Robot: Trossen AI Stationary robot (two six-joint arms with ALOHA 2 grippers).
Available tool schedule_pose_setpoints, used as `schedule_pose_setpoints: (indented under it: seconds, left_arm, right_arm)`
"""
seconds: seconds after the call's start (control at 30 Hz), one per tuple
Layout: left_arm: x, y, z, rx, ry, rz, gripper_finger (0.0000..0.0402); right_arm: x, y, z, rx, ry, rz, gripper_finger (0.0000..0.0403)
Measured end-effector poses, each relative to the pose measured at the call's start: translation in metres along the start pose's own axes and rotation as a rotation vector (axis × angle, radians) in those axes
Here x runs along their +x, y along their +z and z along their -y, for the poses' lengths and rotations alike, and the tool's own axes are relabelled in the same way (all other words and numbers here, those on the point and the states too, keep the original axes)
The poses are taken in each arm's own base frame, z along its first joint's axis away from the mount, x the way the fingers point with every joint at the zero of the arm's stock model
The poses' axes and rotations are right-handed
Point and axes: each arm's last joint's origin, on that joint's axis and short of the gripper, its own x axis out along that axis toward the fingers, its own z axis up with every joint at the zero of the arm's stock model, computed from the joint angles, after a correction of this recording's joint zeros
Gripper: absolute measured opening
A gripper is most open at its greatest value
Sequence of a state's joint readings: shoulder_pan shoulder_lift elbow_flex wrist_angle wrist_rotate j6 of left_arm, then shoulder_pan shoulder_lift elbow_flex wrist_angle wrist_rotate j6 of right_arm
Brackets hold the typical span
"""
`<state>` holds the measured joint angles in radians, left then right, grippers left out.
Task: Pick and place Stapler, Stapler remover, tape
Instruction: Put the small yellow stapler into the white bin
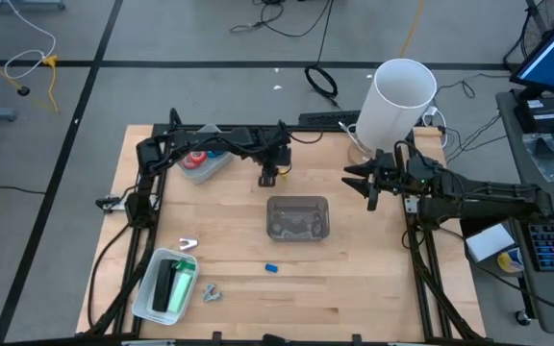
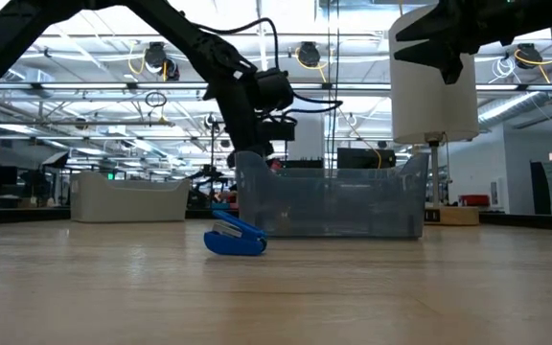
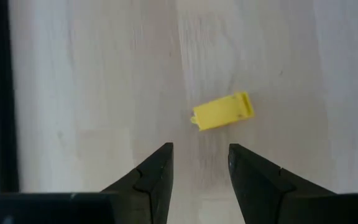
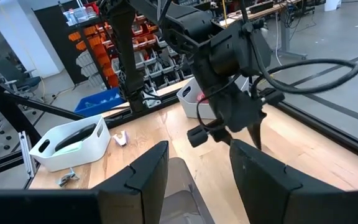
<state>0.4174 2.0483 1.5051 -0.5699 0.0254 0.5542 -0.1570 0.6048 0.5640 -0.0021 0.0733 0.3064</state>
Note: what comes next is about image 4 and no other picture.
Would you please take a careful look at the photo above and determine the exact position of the blue storage tote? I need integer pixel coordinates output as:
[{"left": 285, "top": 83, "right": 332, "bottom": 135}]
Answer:
[{"left": 74, "top": 87, "right": 126, "bottom": 118}]

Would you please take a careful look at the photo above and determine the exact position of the parts shelf with orange bins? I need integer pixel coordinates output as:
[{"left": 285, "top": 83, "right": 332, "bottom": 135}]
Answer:
[{"left": 62, "top": 0, "right": 192, "bottom": 91}]

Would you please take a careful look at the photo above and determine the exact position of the office chair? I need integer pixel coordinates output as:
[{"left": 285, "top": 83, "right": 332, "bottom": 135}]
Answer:
[{"left": 0, "top": 57, "right": 43, "bottom": 94}]

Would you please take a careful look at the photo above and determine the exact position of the white plastic bin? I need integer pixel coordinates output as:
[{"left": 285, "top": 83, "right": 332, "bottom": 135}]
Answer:
[{"left": 29, "top": 114, "right": 111, "bottom": 173}]

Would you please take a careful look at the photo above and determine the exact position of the pink tape roll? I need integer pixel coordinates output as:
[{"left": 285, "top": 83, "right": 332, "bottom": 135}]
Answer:
[{"left": 196, "top": 91, "right": 211, "bottom": 105}]

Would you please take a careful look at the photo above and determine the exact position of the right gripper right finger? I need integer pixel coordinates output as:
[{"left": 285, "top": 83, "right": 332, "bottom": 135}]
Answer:
[{"left": 229, "top": 139, "right": 358, "bottom": 224}]

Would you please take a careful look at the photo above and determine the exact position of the smoked transparent plastic bin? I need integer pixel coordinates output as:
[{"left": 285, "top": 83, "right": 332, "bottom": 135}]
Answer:
[{"left": 158, "top": 157, "right": 217, "bottom": 224}]

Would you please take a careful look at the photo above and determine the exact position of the light grey plastic bin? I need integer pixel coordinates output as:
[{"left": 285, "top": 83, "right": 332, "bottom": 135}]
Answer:
[{"left": 177, "top": 76, "right": 250, "bottom": 121}]

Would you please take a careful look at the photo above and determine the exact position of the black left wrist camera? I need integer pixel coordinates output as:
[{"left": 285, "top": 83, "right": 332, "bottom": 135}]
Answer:
[{"left": 186, "top": 124, "right": 210, "bottom": 148}]

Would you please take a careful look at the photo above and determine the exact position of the background wooden workbench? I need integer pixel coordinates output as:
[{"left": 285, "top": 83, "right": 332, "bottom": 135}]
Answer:
[{"left": 219, "top": 0, "right": 310, "bottom": 60}]

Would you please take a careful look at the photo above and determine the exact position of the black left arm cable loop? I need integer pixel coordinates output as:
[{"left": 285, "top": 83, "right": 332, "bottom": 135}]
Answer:
[{"left": 249, "top": 58, "right": 358, "bottom": 106}]

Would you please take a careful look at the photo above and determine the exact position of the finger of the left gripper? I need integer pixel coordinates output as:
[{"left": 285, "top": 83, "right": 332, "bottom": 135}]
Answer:
[
  {"left": 211, "top": 126, "right": 233, "bottom": 146},
  {"left": 247, "top": 111, "right": 267, "bottom": 150}
]

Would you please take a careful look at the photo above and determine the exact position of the black stapler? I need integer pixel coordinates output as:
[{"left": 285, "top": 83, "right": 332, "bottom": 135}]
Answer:
[{"left": 54, "top": 123, "right": 98, "bottom": 152}]

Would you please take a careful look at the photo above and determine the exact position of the silver staple remover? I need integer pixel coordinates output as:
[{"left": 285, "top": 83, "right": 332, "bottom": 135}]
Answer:
[{"left": 112, "top": 129, "right": 128, "bottom": 147}]

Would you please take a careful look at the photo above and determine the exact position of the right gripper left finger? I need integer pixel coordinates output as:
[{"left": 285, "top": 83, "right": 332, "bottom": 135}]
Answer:
[{"left": 0, "top": 140, "right": 170, "bottom": 224}]

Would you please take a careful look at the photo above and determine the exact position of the mint green stapler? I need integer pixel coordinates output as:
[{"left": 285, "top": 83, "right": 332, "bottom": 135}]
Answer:
[{"left": 53, "top": 141, "right": 88, "bottom": 156}]

